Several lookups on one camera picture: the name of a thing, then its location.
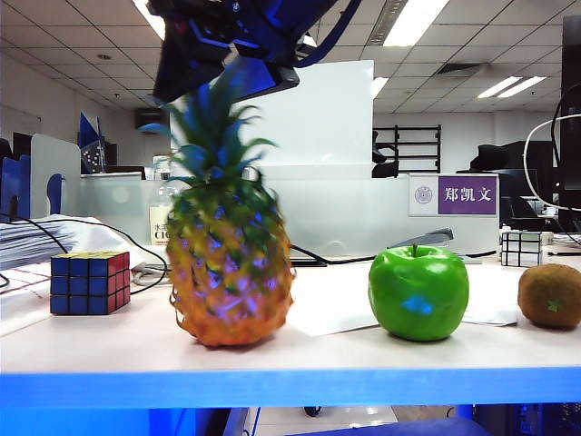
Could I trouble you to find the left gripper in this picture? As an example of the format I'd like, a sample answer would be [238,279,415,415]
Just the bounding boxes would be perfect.
[147,0,340,104]

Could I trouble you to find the artificial pineapple with green crown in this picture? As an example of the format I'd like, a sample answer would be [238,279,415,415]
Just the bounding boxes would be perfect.
[138,63,295,349]

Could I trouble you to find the brown fuzzy kiwi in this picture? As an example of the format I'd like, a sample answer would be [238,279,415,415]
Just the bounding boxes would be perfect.
[517,263,581,330]

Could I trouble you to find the white board panel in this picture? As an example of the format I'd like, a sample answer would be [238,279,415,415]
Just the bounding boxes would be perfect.
[170,60,375,181]

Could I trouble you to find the blue star-patterned paper model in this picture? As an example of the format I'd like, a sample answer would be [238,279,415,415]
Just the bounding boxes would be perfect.
[77,111,109,174]

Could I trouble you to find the clear drink bottle yellow label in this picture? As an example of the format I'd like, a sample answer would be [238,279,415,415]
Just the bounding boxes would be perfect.
[149,156,182,246]

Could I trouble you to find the black office chair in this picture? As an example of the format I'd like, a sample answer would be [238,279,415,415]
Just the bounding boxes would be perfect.
[371,131,400,179]

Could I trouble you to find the frosted glass desk partition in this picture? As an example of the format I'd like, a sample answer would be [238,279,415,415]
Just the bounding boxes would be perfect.
[80,174,500,263]

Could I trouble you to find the white power strip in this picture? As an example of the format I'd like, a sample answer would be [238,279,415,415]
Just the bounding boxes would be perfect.
[135,245,170,267]

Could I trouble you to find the black shelf rack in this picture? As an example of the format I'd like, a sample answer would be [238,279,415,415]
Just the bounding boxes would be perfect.
[376,125,442,173]

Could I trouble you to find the white plastic bag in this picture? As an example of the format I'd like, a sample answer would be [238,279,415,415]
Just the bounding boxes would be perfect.
[44,215,160,273]

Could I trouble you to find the colourful Rubik's cube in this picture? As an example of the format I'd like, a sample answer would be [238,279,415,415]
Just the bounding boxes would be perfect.
[49,251,133,317]

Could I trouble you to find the white paper sheet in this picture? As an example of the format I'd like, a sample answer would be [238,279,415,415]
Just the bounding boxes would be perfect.
[460,290,519,327]
[286,265,382,338]

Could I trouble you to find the stack of printed papers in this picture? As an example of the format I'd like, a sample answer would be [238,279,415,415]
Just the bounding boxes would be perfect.
[0,217,69,269]

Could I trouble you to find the grey stapler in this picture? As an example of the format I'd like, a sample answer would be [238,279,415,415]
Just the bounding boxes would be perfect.
[385,228,483,265]

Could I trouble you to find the purple and white name plate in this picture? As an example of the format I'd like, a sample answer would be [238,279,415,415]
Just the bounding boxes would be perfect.
[407,173,499,218]

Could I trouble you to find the shiny green apple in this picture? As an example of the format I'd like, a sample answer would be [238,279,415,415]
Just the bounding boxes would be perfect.
[368,243,470,342]

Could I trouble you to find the red-lined paper sheet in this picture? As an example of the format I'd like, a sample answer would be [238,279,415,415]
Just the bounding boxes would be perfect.
[0,267,52,296]

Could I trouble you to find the silver mirror cube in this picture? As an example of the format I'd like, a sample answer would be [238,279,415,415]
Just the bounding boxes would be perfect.
[500,230,545,268]

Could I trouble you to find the black computer monitor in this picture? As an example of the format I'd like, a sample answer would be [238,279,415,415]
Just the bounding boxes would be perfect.
[558,15,581,235]

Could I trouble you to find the black wall speaker box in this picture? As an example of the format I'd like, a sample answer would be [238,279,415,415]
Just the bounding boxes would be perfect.
[135,108,171,133]

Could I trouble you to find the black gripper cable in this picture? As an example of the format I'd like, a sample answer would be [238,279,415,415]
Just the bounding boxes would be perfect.
[294,0,364,68]

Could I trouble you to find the thick black cable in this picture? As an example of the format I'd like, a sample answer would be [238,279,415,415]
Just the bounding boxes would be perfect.
[290,244,387,266]

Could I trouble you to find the white power strip cable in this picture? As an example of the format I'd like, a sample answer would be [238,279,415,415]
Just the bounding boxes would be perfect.
[131,263,170,287]

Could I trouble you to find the white cable loop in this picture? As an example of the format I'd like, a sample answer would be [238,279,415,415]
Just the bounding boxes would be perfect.
[523,113,581,213]

